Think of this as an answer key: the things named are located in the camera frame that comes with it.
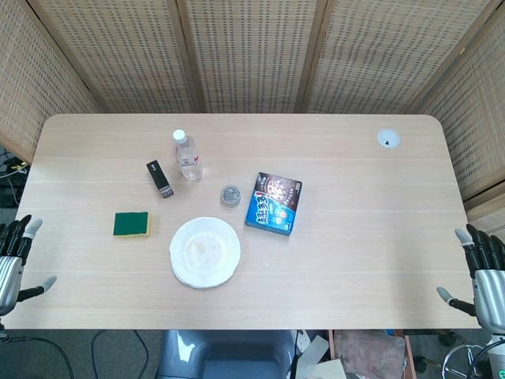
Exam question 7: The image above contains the small round metal tin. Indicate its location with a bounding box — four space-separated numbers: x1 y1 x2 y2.
219 184 242 208

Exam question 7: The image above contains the blue cookie box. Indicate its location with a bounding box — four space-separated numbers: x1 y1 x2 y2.
245 171 304 239

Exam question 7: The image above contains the beige cardboard piece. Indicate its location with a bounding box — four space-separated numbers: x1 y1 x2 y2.
310 358 346 379

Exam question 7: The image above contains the white paper sheet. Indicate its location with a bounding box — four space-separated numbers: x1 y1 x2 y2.
295 335 331 367

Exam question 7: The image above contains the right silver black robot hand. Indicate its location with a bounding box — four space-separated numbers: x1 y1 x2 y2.
436 223 505 331

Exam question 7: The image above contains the wooden crate with plastic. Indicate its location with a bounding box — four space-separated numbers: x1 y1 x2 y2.
327 329 417 379

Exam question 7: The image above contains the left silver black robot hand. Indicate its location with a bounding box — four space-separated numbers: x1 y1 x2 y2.
0 215 58 317

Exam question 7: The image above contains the green yellow sponge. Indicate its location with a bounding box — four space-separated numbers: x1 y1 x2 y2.
112 211 152 238

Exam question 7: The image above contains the clear plastic water bottle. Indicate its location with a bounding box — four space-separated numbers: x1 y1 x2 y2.
171 129 204 182

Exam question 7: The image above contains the chrome stool frame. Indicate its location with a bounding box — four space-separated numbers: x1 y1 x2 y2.
441 342 490 379

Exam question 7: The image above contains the small black rectangular box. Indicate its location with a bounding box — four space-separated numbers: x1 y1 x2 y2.
145 159 176 200

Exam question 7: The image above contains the tangled cables and equipment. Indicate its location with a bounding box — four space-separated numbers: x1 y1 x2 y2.
0 148 31 208

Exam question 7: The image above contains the white round cable grommet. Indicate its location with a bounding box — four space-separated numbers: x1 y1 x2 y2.
376 128 401 148

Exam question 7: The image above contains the woven bamboo screen panel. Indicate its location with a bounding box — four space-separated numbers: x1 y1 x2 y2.
295 0 505 115
408 0 505 238
0 0 99 163
167 0 328 115
27 0 202 115

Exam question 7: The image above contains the white round plate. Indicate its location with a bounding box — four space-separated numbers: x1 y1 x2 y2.
169 216 242 290

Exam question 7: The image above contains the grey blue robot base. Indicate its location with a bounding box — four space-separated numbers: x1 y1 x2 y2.
156 329 297 379

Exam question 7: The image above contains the black looped floor cable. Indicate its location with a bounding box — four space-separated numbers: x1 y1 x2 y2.
91 329 150 379

